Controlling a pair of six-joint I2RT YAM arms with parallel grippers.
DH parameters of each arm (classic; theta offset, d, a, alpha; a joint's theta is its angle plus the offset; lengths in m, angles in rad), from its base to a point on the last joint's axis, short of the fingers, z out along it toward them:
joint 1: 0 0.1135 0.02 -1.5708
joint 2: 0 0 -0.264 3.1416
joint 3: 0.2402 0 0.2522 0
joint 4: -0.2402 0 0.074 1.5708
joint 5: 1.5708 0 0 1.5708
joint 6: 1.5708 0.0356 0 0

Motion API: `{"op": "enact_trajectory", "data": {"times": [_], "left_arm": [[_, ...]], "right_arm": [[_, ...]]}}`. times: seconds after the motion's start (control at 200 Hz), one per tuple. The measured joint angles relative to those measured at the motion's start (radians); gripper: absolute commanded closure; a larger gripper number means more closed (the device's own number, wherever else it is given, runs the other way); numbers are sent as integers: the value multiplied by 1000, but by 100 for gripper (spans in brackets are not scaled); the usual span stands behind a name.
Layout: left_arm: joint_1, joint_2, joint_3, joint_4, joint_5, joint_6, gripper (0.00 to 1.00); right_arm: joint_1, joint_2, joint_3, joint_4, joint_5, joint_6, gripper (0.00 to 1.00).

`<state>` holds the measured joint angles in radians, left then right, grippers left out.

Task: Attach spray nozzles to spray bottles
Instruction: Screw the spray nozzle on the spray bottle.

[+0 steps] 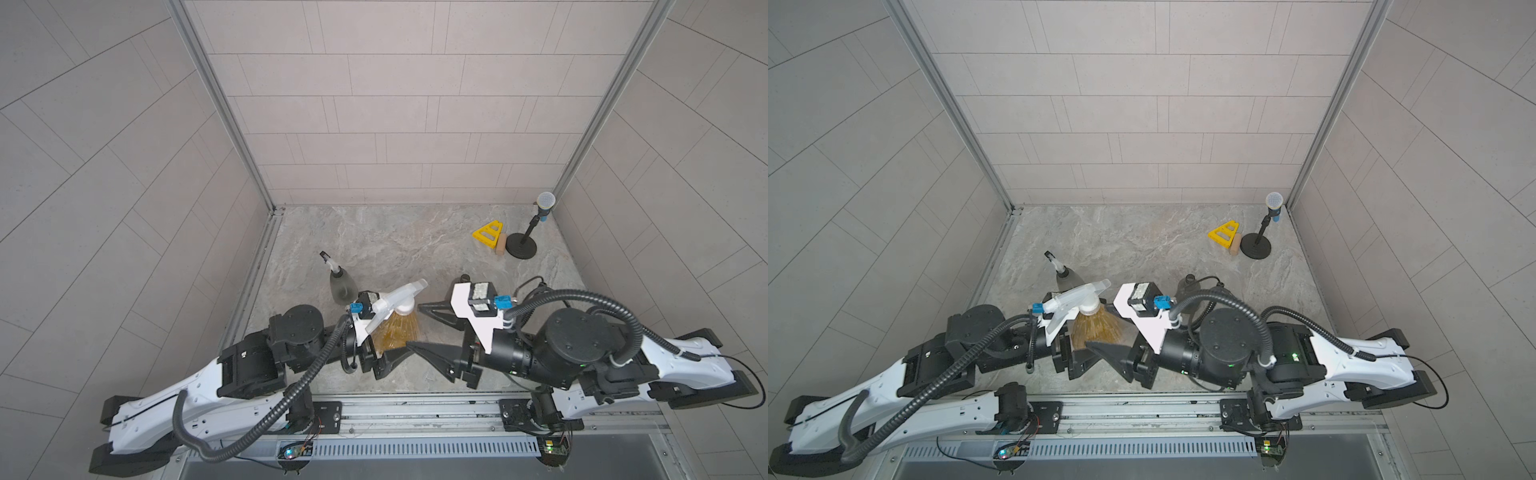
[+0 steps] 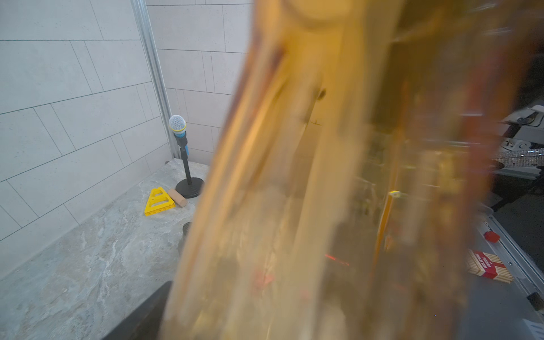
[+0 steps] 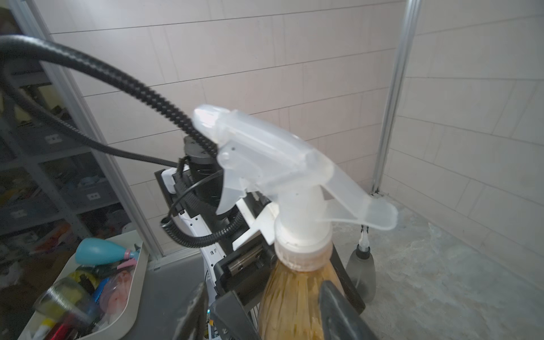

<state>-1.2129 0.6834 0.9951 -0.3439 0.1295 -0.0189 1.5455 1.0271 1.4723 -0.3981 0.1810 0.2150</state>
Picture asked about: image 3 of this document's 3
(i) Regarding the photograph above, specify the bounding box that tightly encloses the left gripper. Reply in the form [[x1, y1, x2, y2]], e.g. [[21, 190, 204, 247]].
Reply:
[[210, 242, 366, 340]]

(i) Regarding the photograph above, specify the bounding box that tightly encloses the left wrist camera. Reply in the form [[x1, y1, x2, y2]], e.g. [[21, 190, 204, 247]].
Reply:
[[232, 192, 279, 251]]

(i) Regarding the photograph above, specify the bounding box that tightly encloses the orange plastic bottle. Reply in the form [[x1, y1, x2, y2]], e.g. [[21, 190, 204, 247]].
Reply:
[[258, 244, 345, 339]]

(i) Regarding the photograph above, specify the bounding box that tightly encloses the teal bottle in tray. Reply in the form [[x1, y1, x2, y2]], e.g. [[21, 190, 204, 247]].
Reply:
[[75, 238, 140, 266]]

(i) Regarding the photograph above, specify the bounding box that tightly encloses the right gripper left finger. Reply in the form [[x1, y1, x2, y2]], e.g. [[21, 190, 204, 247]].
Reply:
[[171, 281, 208, 340]]

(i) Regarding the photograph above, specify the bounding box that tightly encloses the grey bottle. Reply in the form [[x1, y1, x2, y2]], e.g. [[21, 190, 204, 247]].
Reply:
[[346, 225, 376, 304]]

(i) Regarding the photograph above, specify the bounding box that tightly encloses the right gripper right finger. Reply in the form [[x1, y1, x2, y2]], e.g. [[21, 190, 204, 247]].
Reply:
[[319, 280, 378, 340]]

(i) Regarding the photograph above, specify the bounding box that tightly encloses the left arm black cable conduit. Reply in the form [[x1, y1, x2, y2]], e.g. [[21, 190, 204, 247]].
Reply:
[[0, 35, 247, 249]]

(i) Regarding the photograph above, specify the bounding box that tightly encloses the clear spray nozzle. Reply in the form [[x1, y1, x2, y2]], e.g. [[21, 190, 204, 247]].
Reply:
[[192, 104, 398, 272]]

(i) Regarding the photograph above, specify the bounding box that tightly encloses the metal storage shelving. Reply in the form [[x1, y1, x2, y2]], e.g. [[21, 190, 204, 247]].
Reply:
[[0, 0, 128, 264]]

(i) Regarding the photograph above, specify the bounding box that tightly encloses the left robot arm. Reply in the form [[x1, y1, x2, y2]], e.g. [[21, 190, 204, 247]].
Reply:
[[156, 137, 366, 339]]

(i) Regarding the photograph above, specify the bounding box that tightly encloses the white tray of items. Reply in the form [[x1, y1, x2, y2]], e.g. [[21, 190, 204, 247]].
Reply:
[[16, 229, 150, 340]]

